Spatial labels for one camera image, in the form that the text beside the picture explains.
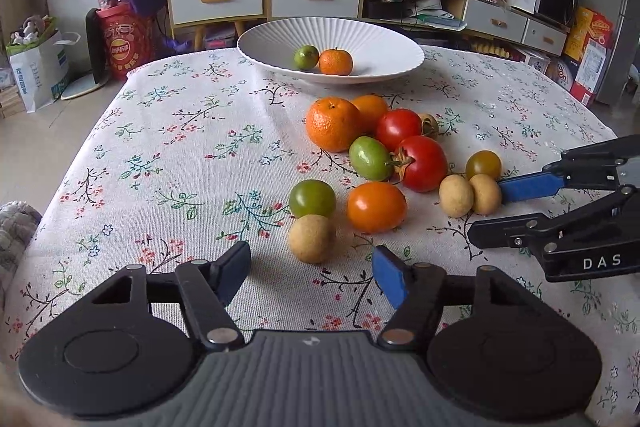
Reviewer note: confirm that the green round tomato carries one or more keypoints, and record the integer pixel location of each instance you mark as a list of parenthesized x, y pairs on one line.
[(312, 198)]

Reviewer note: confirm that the orange tomato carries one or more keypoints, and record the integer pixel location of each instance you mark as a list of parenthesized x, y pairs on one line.
[(376, 207)]

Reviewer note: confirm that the large tan longan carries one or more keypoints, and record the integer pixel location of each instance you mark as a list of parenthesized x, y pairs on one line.
[(311, 239)]

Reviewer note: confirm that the grey refrigerator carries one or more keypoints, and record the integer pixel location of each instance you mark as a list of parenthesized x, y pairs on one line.
[(617, 7)]

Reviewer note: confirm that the small mandarin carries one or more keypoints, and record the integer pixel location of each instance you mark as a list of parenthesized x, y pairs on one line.
[(336, 63)]

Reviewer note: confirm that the large orange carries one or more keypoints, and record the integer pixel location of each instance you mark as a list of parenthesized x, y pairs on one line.
[(332, 124)]

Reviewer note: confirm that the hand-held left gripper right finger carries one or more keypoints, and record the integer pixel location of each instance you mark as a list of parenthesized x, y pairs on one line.
[(390, 278)]

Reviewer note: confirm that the white paper bag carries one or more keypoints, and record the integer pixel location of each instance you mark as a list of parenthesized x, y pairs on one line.
[(42, 72)]

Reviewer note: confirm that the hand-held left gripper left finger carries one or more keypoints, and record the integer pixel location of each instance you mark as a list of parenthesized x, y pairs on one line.
[(235, 268)]

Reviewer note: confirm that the white ribbed bowl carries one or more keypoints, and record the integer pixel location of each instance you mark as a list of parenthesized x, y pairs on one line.
[(360, 37)]

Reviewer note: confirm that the red tomato with dry stem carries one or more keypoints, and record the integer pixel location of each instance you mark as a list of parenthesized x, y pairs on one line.
[(422, 164)]

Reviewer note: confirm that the yellow-green tomato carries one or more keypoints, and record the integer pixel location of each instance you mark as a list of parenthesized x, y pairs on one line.
[(483, 164)]

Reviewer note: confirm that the orange carton box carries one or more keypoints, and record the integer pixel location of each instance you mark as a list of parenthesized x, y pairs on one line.
[(590, 32)]

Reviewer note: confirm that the red snack bucket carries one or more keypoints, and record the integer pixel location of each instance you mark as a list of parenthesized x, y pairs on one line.
[(125, 42)]

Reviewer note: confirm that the green lime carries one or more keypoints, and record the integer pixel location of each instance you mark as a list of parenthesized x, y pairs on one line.
[(306, 58)]

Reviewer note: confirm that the floral tablecloth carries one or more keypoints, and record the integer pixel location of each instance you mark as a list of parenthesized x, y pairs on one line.
[(175, 167)]

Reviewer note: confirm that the green oval fruit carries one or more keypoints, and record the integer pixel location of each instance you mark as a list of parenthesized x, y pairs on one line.
[(369, 157)]

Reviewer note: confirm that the medium orange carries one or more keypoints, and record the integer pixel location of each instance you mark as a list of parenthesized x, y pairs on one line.
[(372, 107)]

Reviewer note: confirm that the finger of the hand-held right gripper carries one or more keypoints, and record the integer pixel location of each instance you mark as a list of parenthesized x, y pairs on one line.
[(530, 187), (500, 234)]

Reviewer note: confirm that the low cabinet with drawers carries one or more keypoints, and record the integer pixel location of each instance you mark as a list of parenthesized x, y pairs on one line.
[(500, 24)]

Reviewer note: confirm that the brown dried fruit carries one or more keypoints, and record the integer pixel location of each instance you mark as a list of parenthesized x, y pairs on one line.
[(430, 126)]

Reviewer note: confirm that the black standing panel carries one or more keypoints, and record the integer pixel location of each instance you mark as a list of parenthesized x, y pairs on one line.
[(95, 52)]

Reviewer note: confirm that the grey blanket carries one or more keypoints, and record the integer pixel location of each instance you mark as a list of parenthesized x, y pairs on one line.
[(15, 232)]

